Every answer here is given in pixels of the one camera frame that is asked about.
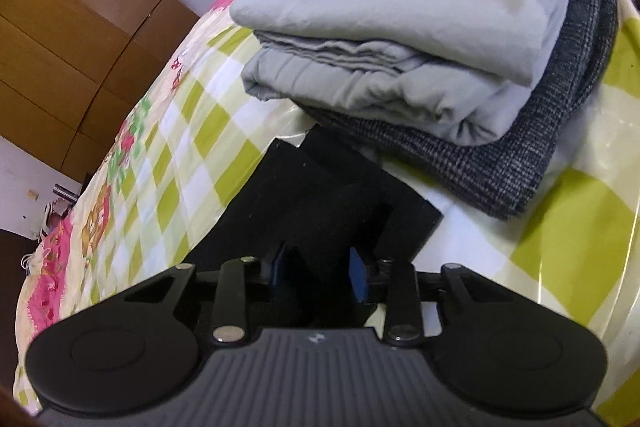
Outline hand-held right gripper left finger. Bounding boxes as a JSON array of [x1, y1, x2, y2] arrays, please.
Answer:
[[123, 242, 302, 347]]

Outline folded light grey pants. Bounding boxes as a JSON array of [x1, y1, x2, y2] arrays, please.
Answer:
[[229, 0, 574, 148]]

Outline folded dark grey tweed pants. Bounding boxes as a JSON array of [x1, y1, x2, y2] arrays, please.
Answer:
[[300, 0, 619, 222]]

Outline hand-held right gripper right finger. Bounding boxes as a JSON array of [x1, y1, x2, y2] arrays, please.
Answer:
[[348, 246, 497, 349]]

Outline black pants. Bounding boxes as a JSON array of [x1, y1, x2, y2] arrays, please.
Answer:
[[192, 126, 444, 324]]

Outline green checked floral bedsheet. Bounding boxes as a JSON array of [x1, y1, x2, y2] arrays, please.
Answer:
[[12, 0, 640, 414]]

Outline wooden wardrobe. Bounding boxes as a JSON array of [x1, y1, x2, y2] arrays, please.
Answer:
[[0, 0, 202, 168]]

